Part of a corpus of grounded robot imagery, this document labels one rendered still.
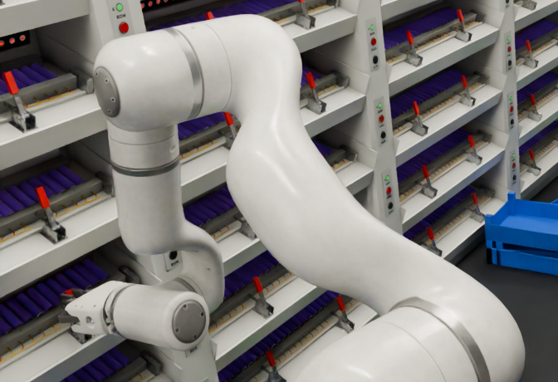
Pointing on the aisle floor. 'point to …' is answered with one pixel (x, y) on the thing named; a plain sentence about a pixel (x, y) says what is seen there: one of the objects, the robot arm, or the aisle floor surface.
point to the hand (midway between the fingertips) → (74, 300)
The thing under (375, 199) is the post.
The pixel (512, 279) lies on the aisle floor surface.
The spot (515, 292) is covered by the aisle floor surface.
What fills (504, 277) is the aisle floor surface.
